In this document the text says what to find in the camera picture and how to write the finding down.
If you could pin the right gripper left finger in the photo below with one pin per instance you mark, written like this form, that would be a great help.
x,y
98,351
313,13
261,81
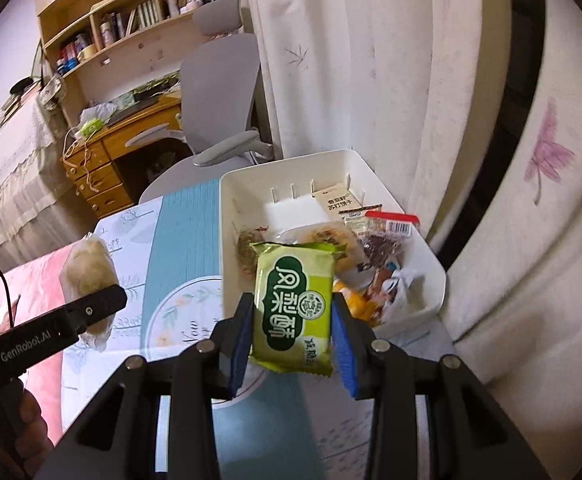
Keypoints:
x,y
154,420

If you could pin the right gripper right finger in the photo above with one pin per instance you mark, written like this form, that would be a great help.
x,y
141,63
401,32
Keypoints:
x,y
469,435

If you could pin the dark red chocolate snack pack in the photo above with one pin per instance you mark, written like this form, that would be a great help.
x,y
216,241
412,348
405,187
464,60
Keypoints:
x,y
391,295

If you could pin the orange oat stick bar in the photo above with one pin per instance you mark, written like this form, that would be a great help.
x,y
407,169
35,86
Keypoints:
x,y
359,306

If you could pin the orange pastry clear pack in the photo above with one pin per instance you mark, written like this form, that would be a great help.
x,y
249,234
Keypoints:
x,y
352,266

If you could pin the red strip snack pack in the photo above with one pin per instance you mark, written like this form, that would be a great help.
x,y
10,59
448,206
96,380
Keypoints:
x,y
384,234

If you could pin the brown nut cluster pack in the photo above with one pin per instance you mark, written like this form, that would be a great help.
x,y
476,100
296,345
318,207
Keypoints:
x,y
247,257

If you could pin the green rice cake pack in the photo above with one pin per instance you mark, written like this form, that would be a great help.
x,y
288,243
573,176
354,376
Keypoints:
x,y
292,318

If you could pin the beige soda cracker pack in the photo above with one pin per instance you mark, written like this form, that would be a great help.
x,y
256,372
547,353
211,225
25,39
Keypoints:
x,y
334,199

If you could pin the red Cookie snack pack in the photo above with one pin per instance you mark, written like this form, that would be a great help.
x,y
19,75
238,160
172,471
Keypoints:
x,y
355,219

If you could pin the person's left hand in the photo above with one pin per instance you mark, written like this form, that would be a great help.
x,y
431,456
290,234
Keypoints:
x,y
26,424

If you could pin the pink bed blanket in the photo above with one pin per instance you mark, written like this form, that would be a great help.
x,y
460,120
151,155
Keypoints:
x,y
32,288

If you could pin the lace covered cabinet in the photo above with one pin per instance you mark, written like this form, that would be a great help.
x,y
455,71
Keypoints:
x,y
40,209

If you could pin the white plastic storage bin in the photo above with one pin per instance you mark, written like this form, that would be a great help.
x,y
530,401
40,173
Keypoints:
x,y
388,274

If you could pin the tree pattern tablecloth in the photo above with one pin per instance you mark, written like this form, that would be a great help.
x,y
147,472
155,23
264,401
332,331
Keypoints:
x,y
279,426

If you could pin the wooden desk with drawers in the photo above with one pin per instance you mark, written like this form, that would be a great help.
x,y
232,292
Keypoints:
x,y
110,175

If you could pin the green tissue box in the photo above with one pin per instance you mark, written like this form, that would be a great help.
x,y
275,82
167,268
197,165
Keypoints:
x,y
90,128

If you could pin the black keyboard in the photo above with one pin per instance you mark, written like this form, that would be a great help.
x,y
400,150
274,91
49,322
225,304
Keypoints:
x,y
127,112

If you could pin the wooden bookshelf hutch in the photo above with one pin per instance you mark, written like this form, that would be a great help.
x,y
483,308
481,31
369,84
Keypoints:
x,y
104,48

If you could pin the grey office chair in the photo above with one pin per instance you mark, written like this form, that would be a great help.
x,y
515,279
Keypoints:
x,y
218,83

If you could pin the white floral curtain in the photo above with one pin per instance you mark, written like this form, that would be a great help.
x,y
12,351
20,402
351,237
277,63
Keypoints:
x,y
414,87

